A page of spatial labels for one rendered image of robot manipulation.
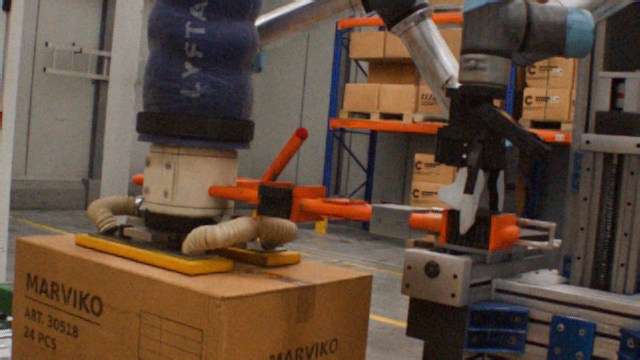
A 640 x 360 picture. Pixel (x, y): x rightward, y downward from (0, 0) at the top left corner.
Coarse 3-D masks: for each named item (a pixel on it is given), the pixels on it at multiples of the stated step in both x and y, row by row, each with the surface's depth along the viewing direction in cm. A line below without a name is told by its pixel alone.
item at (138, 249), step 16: (80, 240) 138; (96, 240) 135; (112, 240) 134; (128, 240) 135; (144, 240) 137; (176, 240) 128; (128, 256) 129; (144, 256) 127; (160, 256) 124; (176, 256) 124; (192, 256) 124; (208, 256) 126; (192, 272) 120; (208, 272) 123
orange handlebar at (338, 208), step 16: (224, 192) 131; (240, 192) 129; (256, 192) 127; (304, 208) 120; (320, 208) 118; (336, 208) 116; (352, 208) 114; (368, 208) 113; (416, 224) 108; (432, 224) 106; (512, 240) 101
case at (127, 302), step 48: (48, 240) 142; (48, 288) 135; (96, 288) 126; (144, 288) 118; (192, 288) 111; (240, 288) 114; (288, 288) 119; (336, 288) 130; (48, 336) 135; (96, 336) 126; (144, 336) 118; (192, 336) 111; (240, 336) 110; (288, 336) 120; (336, 336) 131
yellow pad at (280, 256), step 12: (252, 240) 144; (216, 252) 142; (228, 252) 140; (240, 252) 139; (252, 252) 138; (264, 252) 137; (276, 252) 140; (288, 252) 141; (264, 264) 135; (276, 264) 137
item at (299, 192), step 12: (264, 192) 123; (276, 192) 121; (288, 192) 120; (300, 192) 120; (312, 192) 123; (324, 192) 126; (264, 204) 123; (276, 204) 122; (288, 204) 121; (276, 216) 121; (288, 216) 120; (300, 216) 121; (312, 216) 124
